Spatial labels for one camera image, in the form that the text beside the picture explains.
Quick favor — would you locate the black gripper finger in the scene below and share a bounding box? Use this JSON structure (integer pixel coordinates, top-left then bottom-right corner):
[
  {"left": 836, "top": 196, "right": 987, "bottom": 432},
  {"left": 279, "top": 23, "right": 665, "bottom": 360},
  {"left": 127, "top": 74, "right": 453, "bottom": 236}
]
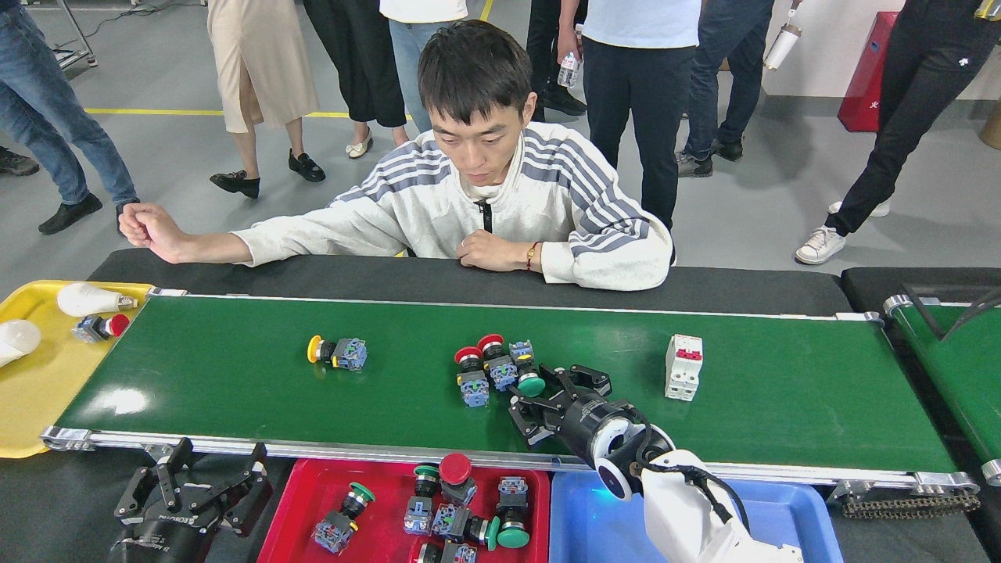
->
[
  {"left": 540, "top": 364, "right": 614, "bottom": 400},
  {"left": 192, "top": 442, "right": 274, "bottom": 536},
  {"left": 115, "top": 438, "right": 195, "bottom": 523},
  {"left": 508, "top": 395, "right": 565, "bottom": 449}
]

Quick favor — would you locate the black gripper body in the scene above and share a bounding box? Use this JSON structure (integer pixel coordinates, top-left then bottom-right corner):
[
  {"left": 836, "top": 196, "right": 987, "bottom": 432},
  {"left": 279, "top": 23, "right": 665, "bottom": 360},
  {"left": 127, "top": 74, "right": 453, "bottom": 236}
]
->
[
  {"left": 113, "top": 507, "right": 225, "bottom": 563},
  {"left": 557, "top": 393, "right": 636, "bottom": 470}
]

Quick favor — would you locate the red push button switch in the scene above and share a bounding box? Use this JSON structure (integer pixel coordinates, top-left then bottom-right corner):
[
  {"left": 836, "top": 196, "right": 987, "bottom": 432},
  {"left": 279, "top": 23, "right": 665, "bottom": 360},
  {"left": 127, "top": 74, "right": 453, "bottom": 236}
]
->
[
  {"left": 455, "top": 346, "right": 491, "bottom": 409},
  {"left": 72, "top": 313, "right": 131, "bottom": 343},
  {"left": 477, "top": 334, "right": 519, "bottom": 392},
  {"left": 417, "top": 542, "right": 478, "bottom": 563}
]

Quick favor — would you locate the large red mushroom switch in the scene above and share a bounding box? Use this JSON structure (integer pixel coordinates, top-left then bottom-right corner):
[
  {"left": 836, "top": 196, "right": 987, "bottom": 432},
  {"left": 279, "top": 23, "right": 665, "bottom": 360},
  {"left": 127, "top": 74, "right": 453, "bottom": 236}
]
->
[{"left": 438, "top": 452, "right": 479, "bottom": 507}]

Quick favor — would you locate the white circuit breaker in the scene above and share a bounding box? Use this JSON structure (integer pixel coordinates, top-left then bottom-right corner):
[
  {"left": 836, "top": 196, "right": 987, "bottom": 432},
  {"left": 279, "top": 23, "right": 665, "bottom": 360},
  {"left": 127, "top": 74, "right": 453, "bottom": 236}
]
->
[{"left": 665, "top": 335, "right": 703, "bottom": 402}]

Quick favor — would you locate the large green mushroom switch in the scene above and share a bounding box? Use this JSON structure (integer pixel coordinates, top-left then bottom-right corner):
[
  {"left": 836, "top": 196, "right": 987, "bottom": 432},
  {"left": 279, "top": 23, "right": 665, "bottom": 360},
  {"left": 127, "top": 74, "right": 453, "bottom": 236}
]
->
[{"left": 497, "top": 477, "right": 533, "bottom": 550}]

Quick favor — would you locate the yellow push button switch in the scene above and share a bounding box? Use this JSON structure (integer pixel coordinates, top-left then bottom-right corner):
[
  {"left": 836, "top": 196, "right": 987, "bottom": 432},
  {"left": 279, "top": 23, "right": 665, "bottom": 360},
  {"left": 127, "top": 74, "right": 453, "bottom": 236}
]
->
[{"left": 307, "top": 335, "right": 368, "bottom": 372}]

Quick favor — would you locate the white tumbler with strap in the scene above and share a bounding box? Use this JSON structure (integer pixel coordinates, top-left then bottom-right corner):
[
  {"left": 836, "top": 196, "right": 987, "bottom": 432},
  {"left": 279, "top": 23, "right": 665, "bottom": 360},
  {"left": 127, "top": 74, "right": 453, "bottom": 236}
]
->
[{"left": 764, "top": 20, "right": 804, "bottom": 71}]

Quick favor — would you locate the blue plastic tray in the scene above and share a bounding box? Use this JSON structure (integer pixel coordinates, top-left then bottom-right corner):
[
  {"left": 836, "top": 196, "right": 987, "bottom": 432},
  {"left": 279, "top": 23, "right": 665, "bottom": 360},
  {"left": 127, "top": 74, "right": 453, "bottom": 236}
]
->
[{"left": 550, "top": 469, "right": 845, "bottom": 563}]

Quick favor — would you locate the red plastic tray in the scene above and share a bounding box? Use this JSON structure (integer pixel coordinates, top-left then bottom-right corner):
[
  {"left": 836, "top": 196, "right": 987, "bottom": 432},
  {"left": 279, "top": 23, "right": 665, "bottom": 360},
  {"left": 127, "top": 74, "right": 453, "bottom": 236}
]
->
[{"left": 257, "top": 457, "right": 551, "bottom": 563}]

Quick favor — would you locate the yellow plastic tray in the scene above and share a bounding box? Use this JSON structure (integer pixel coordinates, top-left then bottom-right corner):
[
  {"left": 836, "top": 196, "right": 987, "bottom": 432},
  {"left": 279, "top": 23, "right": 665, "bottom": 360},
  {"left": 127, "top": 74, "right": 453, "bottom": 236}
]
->
[{"left": 0, "top": 280, "right": 153, "bottom": 460}]

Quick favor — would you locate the long green conveyor belt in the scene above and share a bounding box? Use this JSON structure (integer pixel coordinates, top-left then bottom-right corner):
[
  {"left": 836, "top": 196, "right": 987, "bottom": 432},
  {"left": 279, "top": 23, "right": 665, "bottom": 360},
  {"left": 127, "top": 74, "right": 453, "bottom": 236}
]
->
[{"left": 41, "top": 288, "right": 980, "bottom": 495}]

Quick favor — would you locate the short green conveyor belt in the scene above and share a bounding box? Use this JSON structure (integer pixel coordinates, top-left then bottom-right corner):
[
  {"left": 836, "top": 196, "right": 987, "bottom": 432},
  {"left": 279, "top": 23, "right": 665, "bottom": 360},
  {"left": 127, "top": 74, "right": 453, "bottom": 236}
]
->
[{"left": 884, "top": 293, "right": 1001, "bottom": 487}]

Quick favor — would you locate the person's left hand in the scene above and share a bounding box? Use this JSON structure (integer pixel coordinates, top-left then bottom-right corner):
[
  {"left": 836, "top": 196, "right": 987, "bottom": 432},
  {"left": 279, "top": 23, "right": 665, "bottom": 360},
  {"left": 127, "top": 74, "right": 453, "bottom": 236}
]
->
[{"left": 456, "top": 229, "right": 533, "bottom": 273}]

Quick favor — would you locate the person's right hand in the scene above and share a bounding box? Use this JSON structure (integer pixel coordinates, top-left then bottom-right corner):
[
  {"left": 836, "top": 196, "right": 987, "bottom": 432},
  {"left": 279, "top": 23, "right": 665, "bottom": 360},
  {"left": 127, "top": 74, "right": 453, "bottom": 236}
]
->
[{"left": 117, "top": 202, "right": 192, "bottom": 264}]

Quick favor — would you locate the seated person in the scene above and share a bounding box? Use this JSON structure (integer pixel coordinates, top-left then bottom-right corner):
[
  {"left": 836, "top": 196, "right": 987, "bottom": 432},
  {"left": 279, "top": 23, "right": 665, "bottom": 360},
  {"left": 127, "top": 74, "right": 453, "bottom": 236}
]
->
[{"left": 117, "top": 20, "right": 675, "bottom": 292}]

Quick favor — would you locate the white light bulb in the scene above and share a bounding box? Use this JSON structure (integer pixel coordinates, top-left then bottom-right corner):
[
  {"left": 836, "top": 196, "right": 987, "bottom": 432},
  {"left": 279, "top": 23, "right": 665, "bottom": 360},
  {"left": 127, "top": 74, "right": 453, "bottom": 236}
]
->
[
  {"left": 57, "top": 283, "right": 139, "bottom": 317},
  {"left": 0, "top": 319, "right": 41, "bottom": 368}
]

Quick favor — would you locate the standing person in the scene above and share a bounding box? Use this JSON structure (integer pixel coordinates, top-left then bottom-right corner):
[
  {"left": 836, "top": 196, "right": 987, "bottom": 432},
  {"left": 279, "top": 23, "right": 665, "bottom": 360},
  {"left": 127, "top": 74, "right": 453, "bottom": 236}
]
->
[
  {"left": 528, "top": 0, "right": 589, "bottom": 118},
  {"left": 379, "top": 0, "right": 470, "bottom": 134},
  {"left": 795, "top": 0, "right": 1001, "bottom": 267},
  {"left": 557, "top": 0, "right": 702, "bottom": 235},
  {"left": 207, "top": 0, "right": 327, "bottom": 199},
  {"left": 0, "top": 0, "right": 142, "bottom": 235},
  {"left": 303, "top": 0, "right": 411, "bottom": 161},
  {"left": 676, "top": 0, "right": 777, "bottom": 178}
]

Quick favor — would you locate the red fire extinguisher box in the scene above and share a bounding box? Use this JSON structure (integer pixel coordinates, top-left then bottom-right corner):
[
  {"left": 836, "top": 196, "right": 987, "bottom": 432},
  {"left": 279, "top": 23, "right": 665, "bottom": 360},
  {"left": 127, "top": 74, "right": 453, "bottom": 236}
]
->
[{"left": 837, "top": 12, "right": 900, "bottom": 132}]

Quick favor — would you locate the black drive chain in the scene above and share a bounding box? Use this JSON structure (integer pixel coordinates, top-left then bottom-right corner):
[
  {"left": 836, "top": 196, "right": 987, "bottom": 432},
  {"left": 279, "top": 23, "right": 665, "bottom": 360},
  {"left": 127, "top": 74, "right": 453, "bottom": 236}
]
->
[{"left": 841, "top": 493, "right": 982, "bottom": 521}]

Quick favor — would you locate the black guide frame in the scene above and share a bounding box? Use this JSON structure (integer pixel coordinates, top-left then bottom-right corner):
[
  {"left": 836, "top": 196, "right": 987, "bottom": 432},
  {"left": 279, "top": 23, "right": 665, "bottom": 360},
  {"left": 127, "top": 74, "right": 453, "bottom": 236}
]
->
[{"left": 903, "top": 283, "right": 1001, "bottom": 341}]

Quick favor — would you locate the metal cart frame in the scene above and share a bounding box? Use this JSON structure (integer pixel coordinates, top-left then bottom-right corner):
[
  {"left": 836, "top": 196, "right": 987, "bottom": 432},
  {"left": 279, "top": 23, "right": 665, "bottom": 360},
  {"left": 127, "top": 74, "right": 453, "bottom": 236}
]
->
[{"left": 55, "top": 0, "right": 99, "bottom": 70}]

